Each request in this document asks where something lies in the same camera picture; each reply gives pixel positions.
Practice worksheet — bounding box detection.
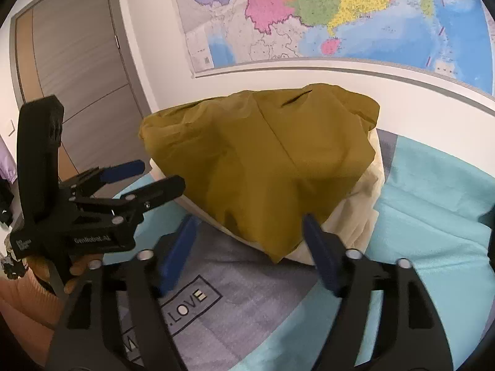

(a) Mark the colourful wall map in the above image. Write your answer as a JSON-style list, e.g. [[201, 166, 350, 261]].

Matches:
[[176, 0, 494, 94]]

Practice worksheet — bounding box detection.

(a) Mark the pink sleeved left forearm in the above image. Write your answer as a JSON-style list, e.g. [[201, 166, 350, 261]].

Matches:
[[1, 263, 63, 367]]

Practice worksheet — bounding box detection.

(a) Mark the mustard brown jacket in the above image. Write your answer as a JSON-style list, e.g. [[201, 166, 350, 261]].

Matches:
[[139, 84, 380, 262]]

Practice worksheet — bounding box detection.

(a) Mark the grey wooden door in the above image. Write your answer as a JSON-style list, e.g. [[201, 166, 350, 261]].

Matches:
[[10, 0, 150, 181]]

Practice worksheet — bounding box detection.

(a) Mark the left hand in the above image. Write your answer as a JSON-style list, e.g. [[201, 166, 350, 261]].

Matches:
[[26, 254, 103, 295]]

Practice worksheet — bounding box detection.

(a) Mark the teal grey bed sheet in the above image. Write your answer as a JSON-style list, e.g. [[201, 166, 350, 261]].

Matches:
[[159, 131, 494, 370]]

